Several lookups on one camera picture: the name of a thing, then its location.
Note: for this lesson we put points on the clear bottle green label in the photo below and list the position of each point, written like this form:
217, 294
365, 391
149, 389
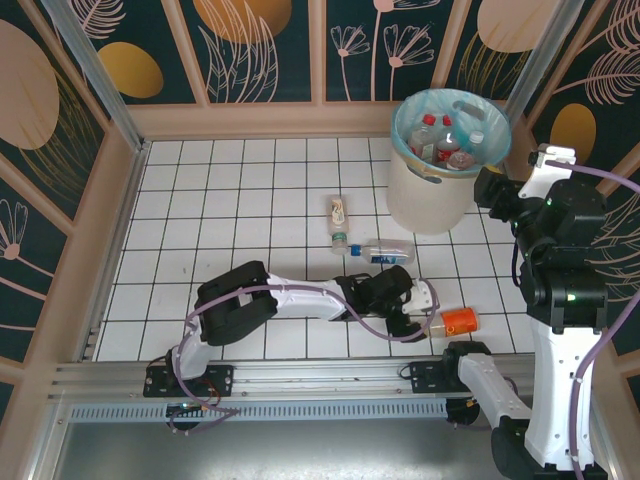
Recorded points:
337, 215

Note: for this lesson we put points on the white round waste bin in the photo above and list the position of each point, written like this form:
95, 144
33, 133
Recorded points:
425, 200

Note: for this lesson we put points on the aluminium corner post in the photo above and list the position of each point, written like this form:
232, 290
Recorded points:
100, 80
540, 55

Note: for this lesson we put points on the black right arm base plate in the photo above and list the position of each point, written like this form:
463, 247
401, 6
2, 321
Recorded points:
425, 377

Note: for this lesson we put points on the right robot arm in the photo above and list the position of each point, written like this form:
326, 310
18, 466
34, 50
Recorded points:
565, 380

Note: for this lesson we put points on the red label cola bottle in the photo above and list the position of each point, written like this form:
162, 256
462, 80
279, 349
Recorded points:
447, 147

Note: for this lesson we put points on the orange label bottle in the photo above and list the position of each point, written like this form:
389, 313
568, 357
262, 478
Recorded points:
457, 321

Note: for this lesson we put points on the clear bottle white cap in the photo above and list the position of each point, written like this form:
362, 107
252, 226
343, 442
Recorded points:
476, 137

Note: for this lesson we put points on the clear bottle pink bottom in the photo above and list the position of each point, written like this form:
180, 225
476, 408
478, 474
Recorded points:
461, 160

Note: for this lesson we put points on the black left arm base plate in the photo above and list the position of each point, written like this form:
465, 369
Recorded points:
220, 380

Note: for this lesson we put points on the aluminium mounting rail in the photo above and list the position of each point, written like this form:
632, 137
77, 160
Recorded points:
325, 372

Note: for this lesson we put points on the grey metal sheet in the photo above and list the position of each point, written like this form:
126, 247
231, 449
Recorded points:
300, 450

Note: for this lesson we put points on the aluminium side rail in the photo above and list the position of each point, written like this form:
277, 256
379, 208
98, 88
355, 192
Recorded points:
114, 250

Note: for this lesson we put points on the clear bottle blue cap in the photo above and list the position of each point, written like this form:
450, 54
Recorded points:
387, 251

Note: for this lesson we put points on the clear bottle red cap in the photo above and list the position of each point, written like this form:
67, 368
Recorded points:
422, 135

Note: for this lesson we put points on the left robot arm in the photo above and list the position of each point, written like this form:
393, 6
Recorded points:
300, 300

